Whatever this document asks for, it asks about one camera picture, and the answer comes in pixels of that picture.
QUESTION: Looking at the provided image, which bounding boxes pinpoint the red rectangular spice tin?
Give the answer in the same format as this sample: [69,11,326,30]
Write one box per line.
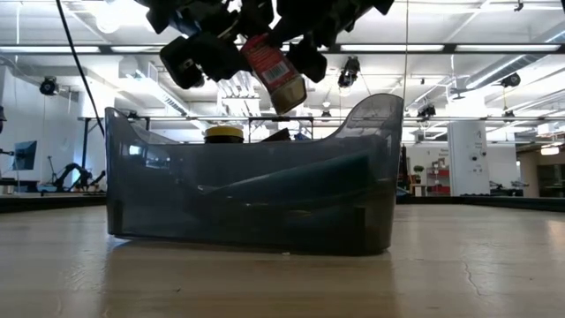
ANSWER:
[239,33,309,117]

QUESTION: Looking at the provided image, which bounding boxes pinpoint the brown seasoning packet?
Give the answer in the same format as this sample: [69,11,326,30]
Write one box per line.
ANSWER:
[260,127,293,143]

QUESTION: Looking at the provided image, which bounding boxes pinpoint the white ceiling pipes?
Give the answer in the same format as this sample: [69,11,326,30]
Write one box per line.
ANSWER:
[215,72,262,118]

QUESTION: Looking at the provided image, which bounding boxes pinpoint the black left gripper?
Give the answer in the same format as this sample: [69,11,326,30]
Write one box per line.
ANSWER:
[134,0,277,84]

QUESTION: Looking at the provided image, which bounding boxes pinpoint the computer monitor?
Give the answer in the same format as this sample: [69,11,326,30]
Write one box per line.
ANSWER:
[11,140,39,172]

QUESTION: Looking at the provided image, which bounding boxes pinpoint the background robot equipment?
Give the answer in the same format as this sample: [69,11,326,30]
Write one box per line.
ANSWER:
[0,162,107,194]

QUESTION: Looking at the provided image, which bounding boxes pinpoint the dark spice jar yellow lid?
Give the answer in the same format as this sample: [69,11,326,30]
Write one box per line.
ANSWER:
[203,125,245,145]

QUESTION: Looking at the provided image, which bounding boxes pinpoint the dark grey translucent plastic bin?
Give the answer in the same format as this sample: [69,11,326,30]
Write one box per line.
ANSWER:
[103,93,405,257]

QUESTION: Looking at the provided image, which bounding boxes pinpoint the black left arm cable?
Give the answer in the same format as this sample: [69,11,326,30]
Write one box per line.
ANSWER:
[55,0,107,137]

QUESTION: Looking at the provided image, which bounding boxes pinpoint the black aluminium table frame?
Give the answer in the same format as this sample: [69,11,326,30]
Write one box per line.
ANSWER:
[0,193,565,212]

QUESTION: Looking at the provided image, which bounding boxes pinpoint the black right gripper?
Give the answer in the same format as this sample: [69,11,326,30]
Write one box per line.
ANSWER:
[267,0,396,85]

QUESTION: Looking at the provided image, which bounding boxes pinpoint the grey ceiling air duct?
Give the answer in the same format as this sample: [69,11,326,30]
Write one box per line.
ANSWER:
[463,19,565,92]

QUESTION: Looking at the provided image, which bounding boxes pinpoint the white round pillar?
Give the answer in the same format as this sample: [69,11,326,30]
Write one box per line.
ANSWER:
[447,119,490,197]

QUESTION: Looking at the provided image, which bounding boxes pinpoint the wooden booth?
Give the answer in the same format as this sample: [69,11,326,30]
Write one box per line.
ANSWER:
[515,141,565,199]

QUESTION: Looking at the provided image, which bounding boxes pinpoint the red storage shelf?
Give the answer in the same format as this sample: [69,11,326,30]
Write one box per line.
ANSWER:
[426,161,451,195]

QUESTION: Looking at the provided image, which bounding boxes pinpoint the black background box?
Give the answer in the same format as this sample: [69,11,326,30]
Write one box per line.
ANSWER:
[399,144,410,189]

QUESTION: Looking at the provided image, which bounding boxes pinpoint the steel spoon teal handle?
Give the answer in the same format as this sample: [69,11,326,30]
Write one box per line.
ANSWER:
[198,151,373,211]

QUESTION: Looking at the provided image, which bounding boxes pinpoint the thin hanging wire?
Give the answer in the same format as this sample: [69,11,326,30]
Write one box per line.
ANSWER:
[399,0,411,107]

